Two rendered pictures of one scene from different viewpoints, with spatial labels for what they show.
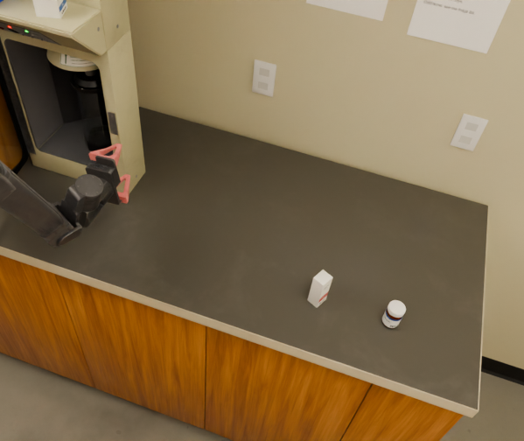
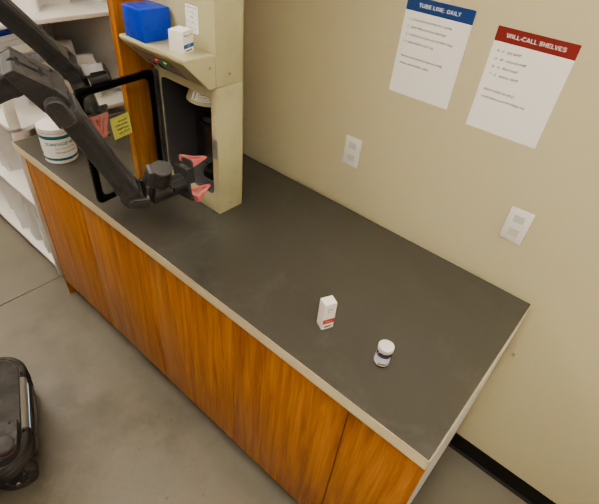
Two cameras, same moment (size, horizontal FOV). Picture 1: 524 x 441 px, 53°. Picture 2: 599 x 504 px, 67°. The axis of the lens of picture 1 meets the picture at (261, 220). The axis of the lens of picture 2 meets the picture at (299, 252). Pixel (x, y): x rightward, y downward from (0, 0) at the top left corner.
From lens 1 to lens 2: 0.47 m
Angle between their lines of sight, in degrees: 19
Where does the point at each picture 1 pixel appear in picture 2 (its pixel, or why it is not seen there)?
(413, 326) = (401, 372)
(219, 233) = (272, 256)
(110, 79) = (216, 111)
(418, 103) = (473, 190)
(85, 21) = (198, 58)
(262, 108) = (348, 177)
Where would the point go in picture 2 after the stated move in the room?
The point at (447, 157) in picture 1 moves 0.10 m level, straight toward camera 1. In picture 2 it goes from (496, 248) to (479, 259)
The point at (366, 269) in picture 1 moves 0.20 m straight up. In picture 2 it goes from (381, 317) to (396, 267)
